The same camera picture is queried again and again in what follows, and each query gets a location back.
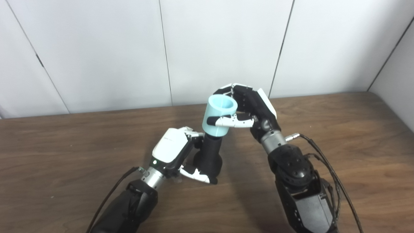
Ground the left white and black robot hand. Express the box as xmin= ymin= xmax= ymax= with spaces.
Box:
xmin=152 ymin=127 xmax=218 ymax=185

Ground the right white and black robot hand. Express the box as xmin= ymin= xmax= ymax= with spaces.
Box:
xmin=207 ymin=83 xmax=281 ymax=143

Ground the black flared nozzle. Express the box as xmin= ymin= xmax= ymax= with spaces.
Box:
xmin=193 ymin=133 xmax=223 ymax=183

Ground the light-blue hose cylinder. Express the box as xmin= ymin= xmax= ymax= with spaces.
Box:
xmin=202 ymin=95 xmax=238 ymax=137

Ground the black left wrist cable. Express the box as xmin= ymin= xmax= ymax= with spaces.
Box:
xmin=86 ymin=166 xmax=144 ymax=233

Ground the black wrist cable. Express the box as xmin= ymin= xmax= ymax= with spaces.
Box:
xmin=285 ymin=133 xmax=364 ymax=233
xmin=86 ymin=166 xmax=144 ymax=233

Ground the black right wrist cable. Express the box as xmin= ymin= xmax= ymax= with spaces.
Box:
xmin=285 ymin=133 xmax=364 ymax=233

